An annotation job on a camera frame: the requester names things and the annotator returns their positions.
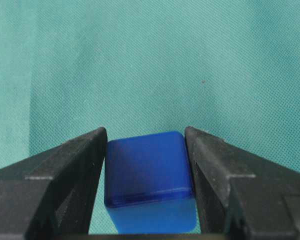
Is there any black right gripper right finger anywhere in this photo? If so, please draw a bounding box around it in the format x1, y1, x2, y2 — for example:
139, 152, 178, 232
184, 126, 300, 240

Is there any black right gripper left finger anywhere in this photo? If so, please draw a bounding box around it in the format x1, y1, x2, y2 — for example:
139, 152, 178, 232
0, 127, 108, 240

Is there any blue 3D-printed cube block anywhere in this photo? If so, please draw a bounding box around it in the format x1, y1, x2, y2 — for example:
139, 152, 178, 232
104, 131, 197, 234

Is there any green table cloth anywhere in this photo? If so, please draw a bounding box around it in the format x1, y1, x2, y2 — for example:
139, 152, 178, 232
0, 0, 300, 235

